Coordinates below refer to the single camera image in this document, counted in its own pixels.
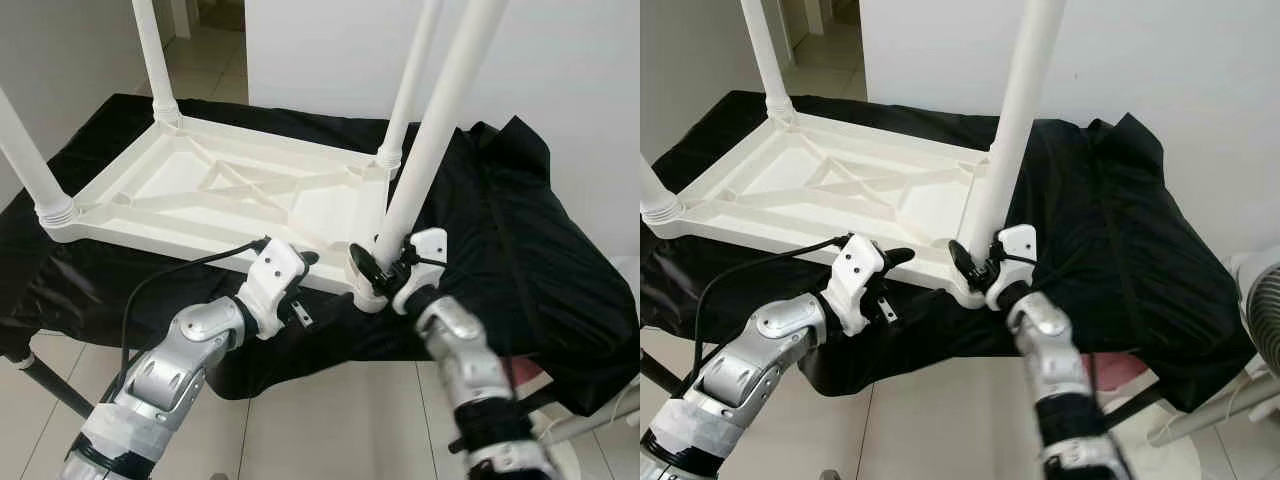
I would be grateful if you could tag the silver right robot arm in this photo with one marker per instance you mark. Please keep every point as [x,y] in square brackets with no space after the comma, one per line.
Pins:
[460,350]
[1050,350]

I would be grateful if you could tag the white metal pole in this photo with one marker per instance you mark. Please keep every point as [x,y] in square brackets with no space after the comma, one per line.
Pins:
[1220,400]
[600,405]

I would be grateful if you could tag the white fan head grille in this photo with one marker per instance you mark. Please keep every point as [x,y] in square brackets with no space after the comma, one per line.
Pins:
[1262,310]

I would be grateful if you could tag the white plastic table top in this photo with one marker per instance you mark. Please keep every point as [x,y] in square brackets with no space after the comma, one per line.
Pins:
[170,180]
[760,180]

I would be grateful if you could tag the pink cushioned seat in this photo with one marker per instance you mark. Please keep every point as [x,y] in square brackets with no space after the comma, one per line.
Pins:
[530,375]
[1120,370]

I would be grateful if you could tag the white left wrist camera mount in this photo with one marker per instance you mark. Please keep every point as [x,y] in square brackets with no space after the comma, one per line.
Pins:
[860,270]
[272,270]

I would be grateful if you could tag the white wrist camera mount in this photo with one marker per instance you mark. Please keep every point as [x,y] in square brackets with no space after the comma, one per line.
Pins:
[1020,245]
[272,270]
[860,270]
[428,250]

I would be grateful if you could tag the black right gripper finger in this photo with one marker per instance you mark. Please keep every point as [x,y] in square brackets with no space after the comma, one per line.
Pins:
[364,268]
[962,264]

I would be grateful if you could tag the white plastic table leg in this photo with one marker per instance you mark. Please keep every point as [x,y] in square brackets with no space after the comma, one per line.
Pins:
[1020,100]
[765,55]
[25,155]
[440,120]
[412,75]
[658,205]
[155,55]

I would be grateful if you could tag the black cloth cover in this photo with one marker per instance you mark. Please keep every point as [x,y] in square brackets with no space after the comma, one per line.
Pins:
[1130,260]
[530,260]

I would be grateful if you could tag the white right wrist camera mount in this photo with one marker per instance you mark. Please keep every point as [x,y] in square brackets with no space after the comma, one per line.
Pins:
[428,250]
[1020,245]

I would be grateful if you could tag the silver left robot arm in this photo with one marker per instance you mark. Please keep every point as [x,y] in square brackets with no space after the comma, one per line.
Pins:
[170,370]
[760,370]

